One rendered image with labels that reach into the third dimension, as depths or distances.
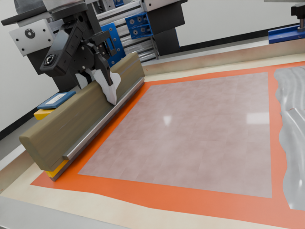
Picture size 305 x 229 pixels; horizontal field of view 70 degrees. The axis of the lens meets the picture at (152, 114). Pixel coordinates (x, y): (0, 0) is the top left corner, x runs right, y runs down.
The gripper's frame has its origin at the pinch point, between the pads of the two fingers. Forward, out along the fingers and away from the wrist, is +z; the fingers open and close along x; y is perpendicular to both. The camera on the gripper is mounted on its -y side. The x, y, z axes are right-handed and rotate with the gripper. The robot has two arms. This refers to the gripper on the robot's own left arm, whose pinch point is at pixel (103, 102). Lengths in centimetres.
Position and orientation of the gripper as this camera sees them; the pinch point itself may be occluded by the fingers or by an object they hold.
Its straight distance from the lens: 51.6
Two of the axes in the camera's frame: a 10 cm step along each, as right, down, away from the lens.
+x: -8.8, 0.4, 4.8
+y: 3.8, -5.5, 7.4
